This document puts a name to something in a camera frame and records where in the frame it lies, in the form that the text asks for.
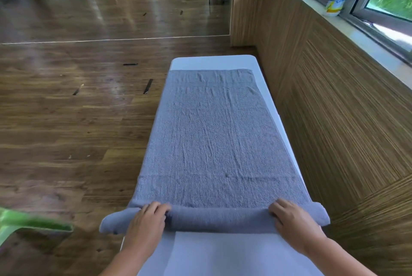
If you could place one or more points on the person's right hand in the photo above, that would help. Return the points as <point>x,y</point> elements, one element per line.
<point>294,227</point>

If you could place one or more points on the person's left hand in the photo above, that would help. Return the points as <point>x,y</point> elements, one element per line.
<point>144,230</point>

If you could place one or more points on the person's right fingers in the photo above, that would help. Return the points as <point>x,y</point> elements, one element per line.
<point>280,207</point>

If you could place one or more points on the person's left fingers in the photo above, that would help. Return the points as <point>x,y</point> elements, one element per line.
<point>155,208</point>

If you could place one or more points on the grey terry towel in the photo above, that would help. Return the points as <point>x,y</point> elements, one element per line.
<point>215,137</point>

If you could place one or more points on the person's left forearm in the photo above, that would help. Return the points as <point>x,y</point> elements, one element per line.
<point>128,261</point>

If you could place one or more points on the person's right forearm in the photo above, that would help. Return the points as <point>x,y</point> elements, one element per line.
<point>334,259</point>

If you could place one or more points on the white table sheet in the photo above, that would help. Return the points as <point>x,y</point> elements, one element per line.
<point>231,255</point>

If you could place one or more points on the green plastic chair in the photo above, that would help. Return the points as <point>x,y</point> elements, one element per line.
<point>25,221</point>

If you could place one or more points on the white wipes canister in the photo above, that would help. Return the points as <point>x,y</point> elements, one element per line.
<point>334,3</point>

